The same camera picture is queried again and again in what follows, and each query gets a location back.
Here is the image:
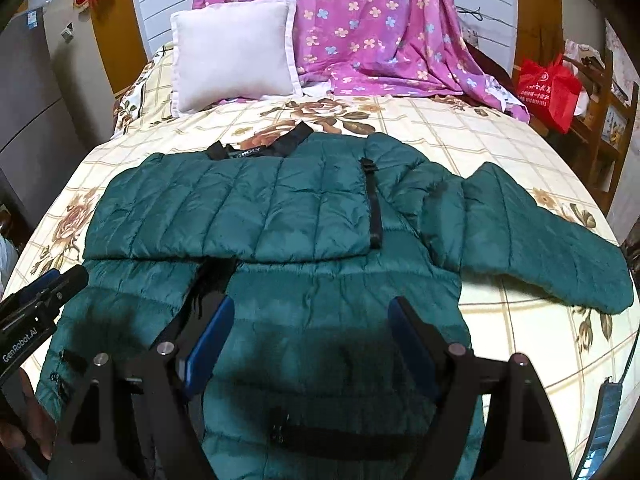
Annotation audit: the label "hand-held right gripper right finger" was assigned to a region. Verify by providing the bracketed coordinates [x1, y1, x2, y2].
[388, 296, 572, 480]

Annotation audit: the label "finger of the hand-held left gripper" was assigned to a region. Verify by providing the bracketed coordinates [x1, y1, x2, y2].
[20, 267, 63, 302]
[47, 264, 91, 311]

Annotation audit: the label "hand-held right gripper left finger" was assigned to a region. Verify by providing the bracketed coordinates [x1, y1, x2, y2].
[49, 294, 237, 480]

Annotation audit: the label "green puffer jacket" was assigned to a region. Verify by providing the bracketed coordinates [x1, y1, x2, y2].
[35, 127, 636, 480]

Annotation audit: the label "person's left hand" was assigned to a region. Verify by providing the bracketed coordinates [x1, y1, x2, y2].
[0, 372, 57, 461]

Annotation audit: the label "grey refrigerator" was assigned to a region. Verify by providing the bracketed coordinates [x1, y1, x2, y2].
[0, 0, 115, 221]

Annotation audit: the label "floral checked bed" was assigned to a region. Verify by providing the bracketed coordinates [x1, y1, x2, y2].
[0, 42, 632, 480]

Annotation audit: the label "white pillow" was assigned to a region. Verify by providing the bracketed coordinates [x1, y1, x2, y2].
[170, 0, 304, 116]

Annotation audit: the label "white wood-framed headboard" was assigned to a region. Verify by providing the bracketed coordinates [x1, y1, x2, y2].
[90, 0, 566, 101]

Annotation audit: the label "red bag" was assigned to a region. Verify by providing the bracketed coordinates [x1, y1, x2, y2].
[515, 54, 583, 135]

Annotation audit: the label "wooden rack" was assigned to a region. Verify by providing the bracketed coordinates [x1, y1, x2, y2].
[562, 40, 640, 213]

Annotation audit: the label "purple floral sheet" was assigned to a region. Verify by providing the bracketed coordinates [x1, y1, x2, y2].
[192, 0, 531, 123]

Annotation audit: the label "black strap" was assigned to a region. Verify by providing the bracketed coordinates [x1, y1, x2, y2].
[582, 377, 627, 480]

